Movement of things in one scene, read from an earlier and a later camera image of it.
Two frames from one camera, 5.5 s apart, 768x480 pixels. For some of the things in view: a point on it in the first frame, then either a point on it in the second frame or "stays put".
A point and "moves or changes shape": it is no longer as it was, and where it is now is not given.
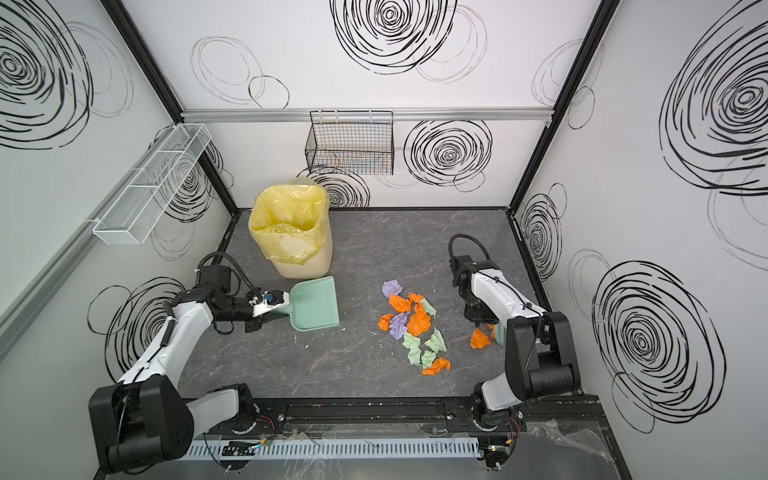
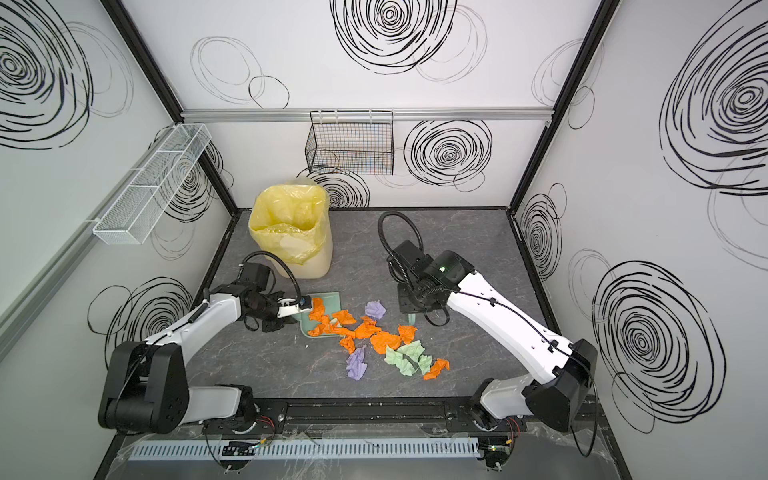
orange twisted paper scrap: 384,321 to 348,343
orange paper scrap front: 438,365 stays put
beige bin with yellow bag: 291,226 stays put
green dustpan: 313,304 moves or changes shape
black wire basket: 357,142 stays put
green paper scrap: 437,341 to 413,350
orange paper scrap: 420,321 to 382,339
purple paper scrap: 391,287 to 375,309
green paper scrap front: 427,358 stays put
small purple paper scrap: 398,324 to 355,365
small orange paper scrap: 479,340 to 407,333
